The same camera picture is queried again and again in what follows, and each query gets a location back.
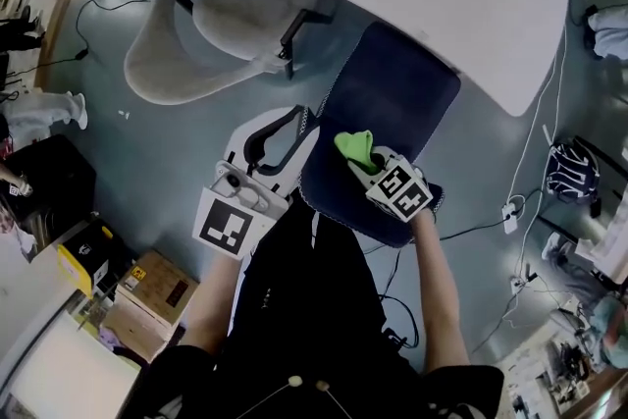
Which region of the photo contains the person's left forearm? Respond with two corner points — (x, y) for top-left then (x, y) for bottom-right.
(184, 253), (247, 355)

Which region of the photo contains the green cleaning cloth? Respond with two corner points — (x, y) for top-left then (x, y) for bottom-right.
(334, 130), (381, 176)

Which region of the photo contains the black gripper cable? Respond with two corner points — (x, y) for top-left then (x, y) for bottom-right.
(438, 187), (547, 242)

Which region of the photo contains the patterned dark backpack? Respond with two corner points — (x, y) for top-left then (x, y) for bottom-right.
(545, 139), (602, 206)

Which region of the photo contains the long white cable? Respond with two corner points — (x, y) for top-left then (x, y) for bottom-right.
(506, 0), (571, 213)

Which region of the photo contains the person's black clothing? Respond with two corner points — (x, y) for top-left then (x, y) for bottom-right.
(120, 198), (506, 419)

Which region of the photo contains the person's right forearm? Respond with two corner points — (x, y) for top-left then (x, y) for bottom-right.
(408, 209), (470, 375)

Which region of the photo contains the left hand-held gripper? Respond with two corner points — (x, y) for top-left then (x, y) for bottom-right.
(191, 104), (321, 258)

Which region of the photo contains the navy blue chair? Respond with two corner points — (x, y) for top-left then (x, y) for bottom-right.
(297, 20), (463, 249)

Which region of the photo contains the black bag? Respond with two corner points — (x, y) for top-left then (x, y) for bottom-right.
(0, 134), (97, 233)

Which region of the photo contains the black floor cable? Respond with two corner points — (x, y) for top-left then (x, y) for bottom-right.
(32, 0), (154, 85)

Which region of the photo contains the beige toggle cord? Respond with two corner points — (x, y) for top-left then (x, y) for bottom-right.
(235, 374), (355, 419)

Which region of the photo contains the grey fabric armchair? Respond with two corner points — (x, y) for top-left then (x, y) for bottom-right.
(123, 0), (336, 106)

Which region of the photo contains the yellow black case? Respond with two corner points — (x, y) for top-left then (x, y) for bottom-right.
(56, 224), (125, 300)

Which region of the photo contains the cardboard box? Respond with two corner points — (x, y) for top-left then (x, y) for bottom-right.
(105, 249), (200, 362)

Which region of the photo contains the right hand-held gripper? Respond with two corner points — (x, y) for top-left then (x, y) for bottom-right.
(346, 145), (435, 224)

